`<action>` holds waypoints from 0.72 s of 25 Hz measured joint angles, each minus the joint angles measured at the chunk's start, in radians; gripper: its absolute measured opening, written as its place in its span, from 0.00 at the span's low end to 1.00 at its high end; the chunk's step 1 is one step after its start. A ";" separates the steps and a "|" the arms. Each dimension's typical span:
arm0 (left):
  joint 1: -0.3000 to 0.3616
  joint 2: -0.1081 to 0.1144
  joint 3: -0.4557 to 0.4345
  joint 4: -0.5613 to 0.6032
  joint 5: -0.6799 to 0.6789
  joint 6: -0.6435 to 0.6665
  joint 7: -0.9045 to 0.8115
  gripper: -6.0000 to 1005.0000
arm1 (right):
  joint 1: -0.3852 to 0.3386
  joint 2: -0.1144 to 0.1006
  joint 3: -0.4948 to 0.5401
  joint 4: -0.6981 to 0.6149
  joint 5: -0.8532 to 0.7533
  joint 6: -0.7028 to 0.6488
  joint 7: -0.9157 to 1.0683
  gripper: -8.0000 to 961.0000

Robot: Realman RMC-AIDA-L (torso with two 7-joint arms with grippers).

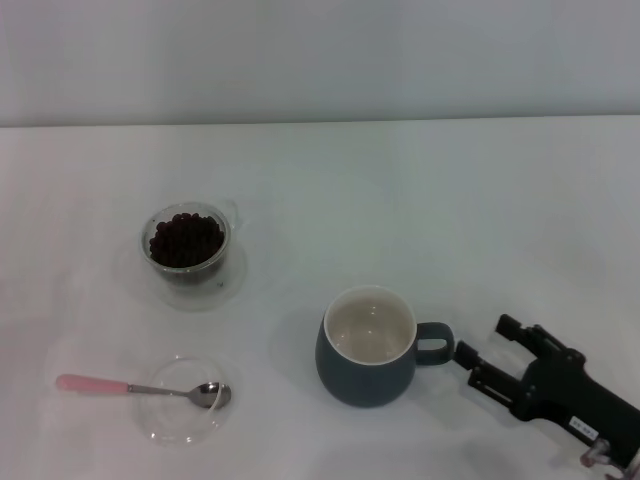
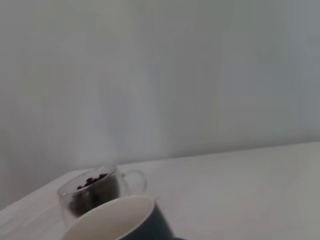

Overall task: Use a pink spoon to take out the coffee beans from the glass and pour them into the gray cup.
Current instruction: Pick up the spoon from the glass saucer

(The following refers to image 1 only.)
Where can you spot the clear glass spoon dish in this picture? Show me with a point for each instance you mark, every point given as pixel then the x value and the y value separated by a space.
pixel 170 425

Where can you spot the clear glass cup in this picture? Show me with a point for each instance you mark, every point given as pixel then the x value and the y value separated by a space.
pixel 156 260

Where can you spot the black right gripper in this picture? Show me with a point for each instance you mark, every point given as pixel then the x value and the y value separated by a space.
pixel 565 390

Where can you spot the coffee beans in glass cup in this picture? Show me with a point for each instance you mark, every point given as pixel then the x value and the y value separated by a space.
pixel 187 240

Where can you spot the dark blue ceramic mug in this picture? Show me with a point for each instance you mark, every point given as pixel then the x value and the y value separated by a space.
pixel 360 382

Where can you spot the clear glass saucer under cup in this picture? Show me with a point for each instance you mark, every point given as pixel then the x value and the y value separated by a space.
pixel 230 285

